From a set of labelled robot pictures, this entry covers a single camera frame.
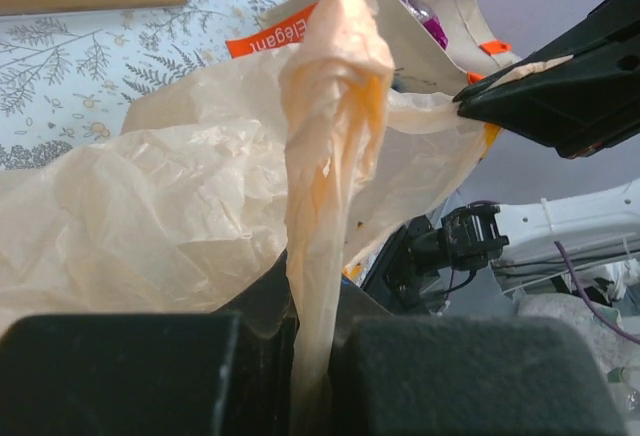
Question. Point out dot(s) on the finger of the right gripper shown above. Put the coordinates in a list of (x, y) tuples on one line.
[(612, 21), (581, 106)]

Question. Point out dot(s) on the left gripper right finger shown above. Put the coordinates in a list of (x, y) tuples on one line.
[(421, 375)]

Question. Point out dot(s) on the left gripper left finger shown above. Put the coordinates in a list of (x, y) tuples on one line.
[(220, 373)]

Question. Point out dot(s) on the beige canvas tote bag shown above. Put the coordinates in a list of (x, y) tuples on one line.
[(422, 66)]

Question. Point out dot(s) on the purple snack bag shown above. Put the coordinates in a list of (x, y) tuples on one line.
[(426, 16)]

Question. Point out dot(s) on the banana print plastic bag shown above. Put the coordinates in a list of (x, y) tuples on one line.
[(303, 154)]

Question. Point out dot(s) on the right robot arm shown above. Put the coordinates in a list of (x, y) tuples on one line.
[(593, 228)]

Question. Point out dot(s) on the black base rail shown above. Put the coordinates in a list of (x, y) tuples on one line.
[(421, 266)]

